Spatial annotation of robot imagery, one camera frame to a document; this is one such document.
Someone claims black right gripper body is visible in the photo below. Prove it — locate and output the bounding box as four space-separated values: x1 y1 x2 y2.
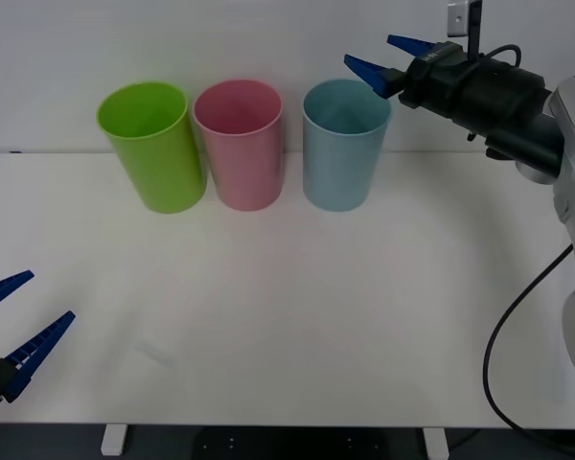
399 41 469 122

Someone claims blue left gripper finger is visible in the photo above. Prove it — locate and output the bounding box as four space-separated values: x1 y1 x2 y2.
0 310 77 403
0 270 35 317

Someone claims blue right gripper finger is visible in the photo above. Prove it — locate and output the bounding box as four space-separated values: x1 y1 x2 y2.
386 34 448 61
343 54 407 100

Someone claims pale blue plastic bin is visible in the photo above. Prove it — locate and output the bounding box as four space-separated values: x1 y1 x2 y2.
301 79 393 213

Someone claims white table leg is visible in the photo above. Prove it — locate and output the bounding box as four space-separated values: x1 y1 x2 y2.
100 424 135 457
421 427 449 460

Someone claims pink plastic bin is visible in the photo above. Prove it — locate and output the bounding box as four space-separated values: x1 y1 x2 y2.
191 80 285 213

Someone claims green plastic bin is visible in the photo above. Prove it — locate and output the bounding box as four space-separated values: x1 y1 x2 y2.
95 81 207 216

